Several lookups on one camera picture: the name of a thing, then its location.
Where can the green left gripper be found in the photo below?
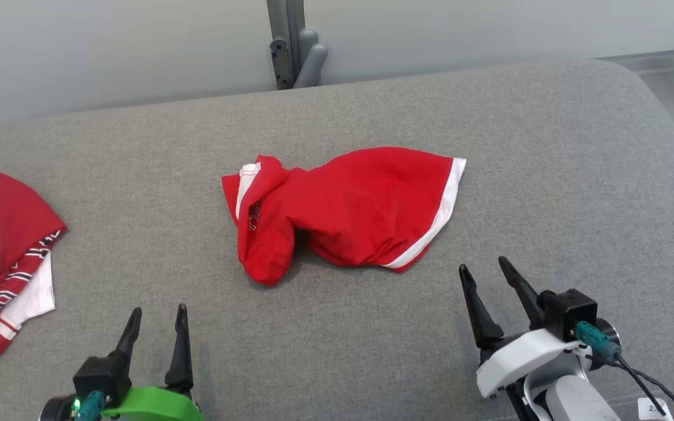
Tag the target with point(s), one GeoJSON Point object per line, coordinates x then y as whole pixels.
{"type": "Point", "coordinates": [155, 404]}

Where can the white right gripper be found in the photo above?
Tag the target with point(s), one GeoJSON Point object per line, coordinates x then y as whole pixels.
{"type": "Point", "coordinates": [518, 359]}

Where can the red shorts white trim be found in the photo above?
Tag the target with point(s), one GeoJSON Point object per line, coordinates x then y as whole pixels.
{"type": "Point", "coordinates": [360, 204]}

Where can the red Bulls jersey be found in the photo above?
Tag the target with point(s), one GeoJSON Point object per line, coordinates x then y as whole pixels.
{"type": "Point", "coordinates": [15, 222]}

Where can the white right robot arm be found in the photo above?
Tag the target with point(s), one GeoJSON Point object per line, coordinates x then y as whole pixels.
{"type": "Point", "coordinates": [577, 403]}

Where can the grey fabric sofa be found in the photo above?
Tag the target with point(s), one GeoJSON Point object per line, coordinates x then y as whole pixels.
{"type": "Point", "coordinates": [372, 351]}

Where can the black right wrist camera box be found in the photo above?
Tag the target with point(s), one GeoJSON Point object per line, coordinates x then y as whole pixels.
{"type": "Point", "coordinates": [568, 313]}

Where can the grey metal post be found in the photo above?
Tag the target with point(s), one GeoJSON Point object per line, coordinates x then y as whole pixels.
{"type": "Point", "coordinates": [281, 35]}

